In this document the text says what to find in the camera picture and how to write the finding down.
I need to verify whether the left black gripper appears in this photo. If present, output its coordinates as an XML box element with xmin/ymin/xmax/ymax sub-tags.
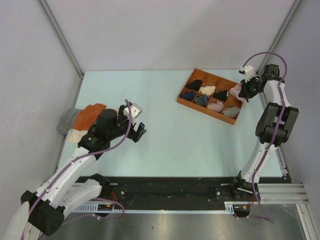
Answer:
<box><xmin>107</xmin><ymin>105</ymin><xmax>146</xmax><ymax>142</ymax></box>

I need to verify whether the pink underwear navy trim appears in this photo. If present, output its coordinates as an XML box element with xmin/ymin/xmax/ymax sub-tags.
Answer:
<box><xmin>229</xmin><ymin>84</ymin><xmax>249</xmax><ymax>103</ymax></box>

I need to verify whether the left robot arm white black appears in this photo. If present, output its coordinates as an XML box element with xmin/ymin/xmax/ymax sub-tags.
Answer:
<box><xmin>21</xmin><ymin>101</ymin><xmax>146</xmax><ymax>240</ymax></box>

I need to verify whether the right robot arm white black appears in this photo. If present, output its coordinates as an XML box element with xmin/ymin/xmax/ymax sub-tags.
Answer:
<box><xmin>230</xmin><ymin>64</ymin><xmax>299</xmax><ymax>201</ymax></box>

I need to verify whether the black white rolled underwear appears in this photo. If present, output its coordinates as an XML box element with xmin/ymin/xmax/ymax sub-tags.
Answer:
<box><xmin>212</xmin><ymin>90</ymin><xmax>229</xmax><ymax>102</ymax></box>

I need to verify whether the grey rolled underwear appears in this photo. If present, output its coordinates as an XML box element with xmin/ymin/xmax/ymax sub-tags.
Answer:
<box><xmin>222</xmin><ymin>106</ymin><xmax>241</xmax><ymax>119</ymax></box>

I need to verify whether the pale pink rolled underwear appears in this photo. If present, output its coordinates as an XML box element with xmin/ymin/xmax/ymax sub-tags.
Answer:
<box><xmin>207</xmin><ymin>101</ymin><xmax>224</xmax><ymax>113</ymax></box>

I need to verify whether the cream rolled underwear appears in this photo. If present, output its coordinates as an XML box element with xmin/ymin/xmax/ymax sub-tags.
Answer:
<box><xmin>198</xmin><ymin>85</ymin><xmax>216</xmax><ymax>96</ymax></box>

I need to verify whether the striped navy rolled underwear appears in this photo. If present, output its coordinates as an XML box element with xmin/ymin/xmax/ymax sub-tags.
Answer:
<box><xmin>193</xmin><ymin>94</ymin><xmax>210</xmax><ymax>108</ymax></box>

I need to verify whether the orange underwear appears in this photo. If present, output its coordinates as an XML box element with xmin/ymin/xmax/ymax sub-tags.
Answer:
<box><xmin>72</xmin><ymin>103</ymin><xmax>107</xmax><ymax>131</ymax></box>

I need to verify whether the cream beige underwear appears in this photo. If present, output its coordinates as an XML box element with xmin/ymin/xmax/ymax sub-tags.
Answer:
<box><xmin>67</xmin><ymin>129</ymin><xmax>88</xmax><ymax>144</ymax></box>

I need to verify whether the grey striped underwear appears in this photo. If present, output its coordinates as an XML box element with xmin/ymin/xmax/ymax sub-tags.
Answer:
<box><xmin>56</xmin><ymin>108</ymin><xmax>82</xmax><ymax>135</ymax></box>

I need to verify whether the wooden compartment tray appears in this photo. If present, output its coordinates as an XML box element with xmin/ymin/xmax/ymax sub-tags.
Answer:
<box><xmin>176</xmin><ymin>68</ymin><xmax>245</xmax><ymax>125</ymax></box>

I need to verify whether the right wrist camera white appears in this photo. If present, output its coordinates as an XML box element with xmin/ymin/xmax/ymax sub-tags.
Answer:
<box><xmin>238</xmin><ymin>65</ymin><xmax>257</xmax><ymax>83</ymax></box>

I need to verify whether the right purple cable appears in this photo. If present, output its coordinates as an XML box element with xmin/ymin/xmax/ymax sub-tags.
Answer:
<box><xmin>243</xmin><ymin>51</ymin><xmax>288</xmax><ymax>223</ymax></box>

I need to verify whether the purple cable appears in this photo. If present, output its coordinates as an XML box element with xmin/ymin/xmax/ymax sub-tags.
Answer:
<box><xmin>22</xmin><ymin>99</ymin><xmax>133</xmax><ymax>238</ymax></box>
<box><xmin>243</xmin><ymin>51</ymin><xmax>288</xmax><ymax>223</ymax></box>

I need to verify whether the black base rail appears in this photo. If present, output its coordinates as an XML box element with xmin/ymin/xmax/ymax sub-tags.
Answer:
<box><xmin>72</xmin><ymin>174</ymin><xmax>292</xmax><ymax>203</ymax></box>

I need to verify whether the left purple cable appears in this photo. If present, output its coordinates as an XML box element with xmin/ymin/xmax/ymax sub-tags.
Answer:
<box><xmin>22</xmin><ymin>99</ymin><xmax>133</xmax><ymax>238</ymax></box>

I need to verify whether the white cable duct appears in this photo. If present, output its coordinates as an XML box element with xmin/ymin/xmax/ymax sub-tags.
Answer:
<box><xmin>73</xmin><ymin>201</ymin><xmax>250</xmax><ymax>215</ymax></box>

